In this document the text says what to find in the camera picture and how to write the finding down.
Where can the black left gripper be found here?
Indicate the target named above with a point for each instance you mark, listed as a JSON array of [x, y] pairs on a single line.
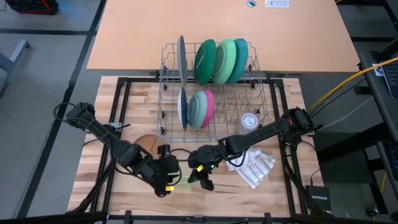
[[164, 174]]

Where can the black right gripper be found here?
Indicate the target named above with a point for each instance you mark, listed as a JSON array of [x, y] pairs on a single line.
[[205, 157]]

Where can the tan bamboo plate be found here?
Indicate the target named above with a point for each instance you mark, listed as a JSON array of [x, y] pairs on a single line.
[[149, 143]]

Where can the blue patterned white plate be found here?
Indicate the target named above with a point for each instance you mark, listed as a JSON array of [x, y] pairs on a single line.
[[183, 109]]

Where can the small pale green plate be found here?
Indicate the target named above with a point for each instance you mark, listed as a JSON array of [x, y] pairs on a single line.
[[196, 110]]

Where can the small pink plate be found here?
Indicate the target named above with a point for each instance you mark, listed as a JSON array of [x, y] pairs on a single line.
[[211, 105]]

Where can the grey plate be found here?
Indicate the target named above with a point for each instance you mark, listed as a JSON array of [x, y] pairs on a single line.
[[182, 59]]

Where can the dark green plate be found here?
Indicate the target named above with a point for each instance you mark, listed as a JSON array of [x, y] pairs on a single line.
[[203, 62]]

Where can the light green plate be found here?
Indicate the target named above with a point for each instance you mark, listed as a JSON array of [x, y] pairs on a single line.
[[224, 62]]

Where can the teal plate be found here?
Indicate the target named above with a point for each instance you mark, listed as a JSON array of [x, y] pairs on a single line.
[[242, 59]]

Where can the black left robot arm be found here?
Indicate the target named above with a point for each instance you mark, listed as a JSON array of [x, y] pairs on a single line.
[[102, 137]]

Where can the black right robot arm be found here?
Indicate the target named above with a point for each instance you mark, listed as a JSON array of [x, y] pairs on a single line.
[[264, 130]]

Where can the white striped dish towel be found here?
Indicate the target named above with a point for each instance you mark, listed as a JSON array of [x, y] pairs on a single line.
[[258, 168]]

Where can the clear patterned glass cup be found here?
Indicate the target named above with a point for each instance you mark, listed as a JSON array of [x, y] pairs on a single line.
[[247, 123]]

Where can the tan wooden desk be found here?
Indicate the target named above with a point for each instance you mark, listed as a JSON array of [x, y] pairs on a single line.
[[217, 18]]

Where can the grey desk grommet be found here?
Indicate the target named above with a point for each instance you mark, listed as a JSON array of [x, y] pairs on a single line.
[[251, 3]]

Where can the white power strip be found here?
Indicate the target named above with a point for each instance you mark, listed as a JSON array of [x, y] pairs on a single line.
[[276, 3]]

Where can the black side table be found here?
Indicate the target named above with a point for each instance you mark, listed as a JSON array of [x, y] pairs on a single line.
[[376, 102]]

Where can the black and red toolbox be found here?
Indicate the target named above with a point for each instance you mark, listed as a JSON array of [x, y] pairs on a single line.
[[31, 6]]

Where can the white paper sticker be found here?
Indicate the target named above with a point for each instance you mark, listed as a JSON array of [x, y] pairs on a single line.
[[377, 70]]

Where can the black keyboard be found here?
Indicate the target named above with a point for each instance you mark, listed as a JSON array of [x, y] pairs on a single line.
[[391, 81]]

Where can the black metal table frame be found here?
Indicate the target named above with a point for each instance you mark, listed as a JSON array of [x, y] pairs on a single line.
[[155, 219]]

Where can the black network switch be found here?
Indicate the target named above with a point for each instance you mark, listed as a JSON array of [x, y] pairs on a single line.
[[318, 197]]

